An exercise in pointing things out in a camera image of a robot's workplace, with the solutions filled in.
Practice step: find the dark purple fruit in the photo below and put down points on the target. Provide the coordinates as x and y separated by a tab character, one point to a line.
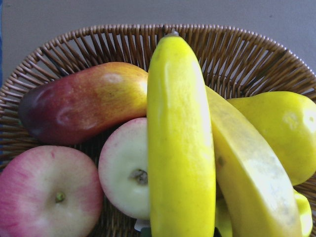
79	106

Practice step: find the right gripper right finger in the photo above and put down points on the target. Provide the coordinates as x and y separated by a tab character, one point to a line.
217	233

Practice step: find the red apple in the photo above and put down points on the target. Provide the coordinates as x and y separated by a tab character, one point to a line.
50	191

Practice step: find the yellow star fruit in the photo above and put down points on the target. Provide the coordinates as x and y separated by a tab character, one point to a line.
223	221

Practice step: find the yellow banana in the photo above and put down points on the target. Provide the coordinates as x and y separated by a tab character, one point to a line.
181	162
257	190

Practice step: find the white paper label tag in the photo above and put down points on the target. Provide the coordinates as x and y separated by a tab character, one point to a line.
140	224

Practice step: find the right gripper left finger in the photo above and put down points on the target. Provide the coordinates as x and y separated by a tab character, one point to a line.
146	232

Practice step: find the woven wicker basket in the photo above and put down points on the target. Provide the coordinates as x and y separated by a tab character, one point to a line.
234	63

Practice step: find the pink peach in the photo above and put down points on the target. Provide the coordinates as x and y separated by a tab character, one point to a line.
123	166

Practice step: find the yellow lemon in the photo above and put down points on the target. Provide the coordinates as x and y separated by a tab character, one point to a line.
287	121

